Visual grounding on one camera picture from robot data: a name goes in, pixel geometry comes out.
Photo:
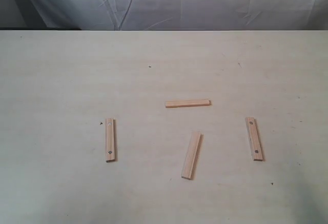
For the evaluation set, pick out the wooden stick with holes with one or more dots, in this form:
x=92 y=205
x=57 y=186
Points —
x=110 y=140
x=254 y=139

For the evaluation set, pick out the plain wooden stick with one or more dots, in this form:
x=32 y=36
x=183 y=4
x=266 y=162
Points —
x=189 y=162
x=187 y=103

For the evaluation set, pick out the white backdrop cloth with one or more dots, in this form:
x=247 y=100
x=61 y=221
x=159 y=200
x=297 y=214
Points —
x=124 y=15

